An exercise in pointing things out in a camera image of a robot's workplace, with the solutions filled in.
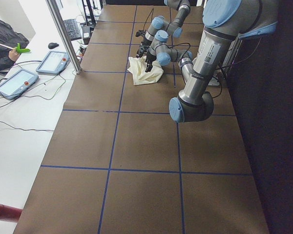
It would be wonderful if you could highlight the black computer mouse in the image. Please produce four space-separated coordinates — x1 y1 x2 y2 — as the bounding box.
48 42 59 49

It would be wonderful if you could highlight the black keyboard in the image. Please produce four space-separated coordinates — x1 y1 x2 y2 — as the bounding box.
63 19 82 41

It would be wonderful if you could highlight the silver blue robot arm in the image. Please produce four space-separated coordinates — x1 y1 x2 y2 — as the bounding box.
137 0 279 122
140 0 191 48

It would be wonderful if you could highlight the small black box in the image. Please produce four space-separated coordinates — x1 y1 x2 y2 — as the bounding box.
81 25 91 45

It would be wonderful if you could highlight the white long-sleeve printed shirt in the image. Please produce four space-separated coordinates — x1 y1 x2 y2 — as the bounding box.
127 56 164 86

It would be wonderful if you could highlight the red cylinder tube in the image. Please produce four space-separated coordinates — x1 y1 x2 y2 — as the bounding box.
0 204 22 223

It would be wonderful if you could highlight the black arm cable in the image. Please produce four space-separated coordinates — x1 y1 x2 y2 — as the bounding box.
143 7 155 31
168 42 193 64

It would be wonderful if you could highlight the far teach pendant tablet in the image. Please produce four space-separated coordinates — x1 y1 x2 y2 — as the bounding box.
36 51 70 75

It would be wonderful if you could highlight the near teach pendant tablet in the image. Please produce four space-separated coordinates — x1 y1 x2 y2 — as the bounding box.
0 69 39 100

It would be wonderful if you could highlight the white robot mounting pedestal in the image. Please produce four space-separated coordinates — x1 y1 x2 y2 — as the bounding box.
209 38 242 86

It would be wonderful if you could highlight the green plastic tool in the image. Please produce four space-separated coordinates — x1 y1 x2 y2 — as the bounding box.
13 43 31 54

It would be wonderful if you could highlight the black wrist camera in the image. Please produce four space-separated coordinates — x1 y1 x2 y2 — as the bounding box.
136 45 149 58
135 30 146 37

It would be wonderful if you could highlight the black pendant cable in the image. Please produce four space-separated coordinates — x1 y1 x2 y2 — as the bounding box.
0 58 76 134

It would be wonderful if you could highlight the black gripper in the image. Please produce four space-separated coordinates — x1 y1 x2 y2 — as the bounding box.
142 37 152 46
145 53 157 72

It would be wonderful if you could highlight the seated person in black jacket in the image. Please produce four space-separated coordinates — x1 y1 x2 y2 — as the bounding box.
0 20 29 71

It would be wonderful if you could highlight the aluminium frame post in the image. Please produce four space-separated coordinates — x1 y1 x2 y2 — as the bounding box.
46 0 82 74

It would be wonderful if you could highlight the teach pendant tablet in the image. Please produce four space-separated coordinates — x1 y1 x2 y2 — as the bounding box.
36 51 70 75
0 69 39 100

